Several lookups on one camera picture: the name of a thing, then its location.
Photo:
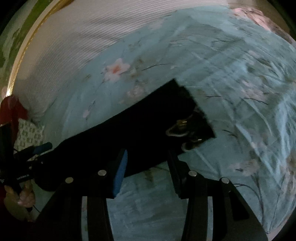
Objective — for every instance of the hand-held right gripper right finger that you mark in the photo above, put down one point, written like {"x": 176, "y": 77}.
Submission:
{"x": 177, "y": 183}

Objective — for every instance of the black pants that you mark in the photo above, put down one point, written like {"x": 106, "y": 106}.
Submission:
{"x": 129, "y": 129}

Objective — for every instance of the gold bed frame trim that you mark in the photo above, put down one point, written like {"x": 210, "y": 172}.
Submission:
{"x": 25, "y": 44}

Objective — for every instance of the pink floral cloth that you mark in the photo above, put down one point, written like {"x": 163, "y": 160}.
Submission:
{"x": 263, "y": 19}

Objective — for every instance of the person's left hand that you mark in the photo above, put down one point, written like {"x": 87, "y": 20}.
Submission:
{"x": 25, "y": 193}

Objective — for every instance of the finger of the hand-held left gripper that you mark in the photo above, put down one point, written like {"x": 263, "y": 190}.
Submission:
{"x": 43, "y": 147}

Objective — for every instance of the red cloth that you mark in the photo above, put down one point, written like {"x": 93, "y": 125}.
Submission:
{"x": 10, "y": 111}

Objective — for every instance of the green patterned white pillow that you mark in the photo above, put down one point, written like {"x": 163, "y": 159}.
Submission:
{"x": 29, "y": 133}

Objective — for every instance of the teal floral bed sheet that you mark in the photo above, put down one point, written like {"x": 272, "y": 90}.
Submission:
{"x": 208, "y": 81}

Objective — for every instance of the white ribbed blanket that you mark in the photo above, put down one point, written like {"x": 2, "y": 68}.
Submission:
{"x": 76, "y": 46}

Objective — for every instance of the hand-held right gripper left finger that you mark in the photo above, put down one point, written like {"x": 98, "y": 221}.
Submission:
{"x": 120, "y": 172}

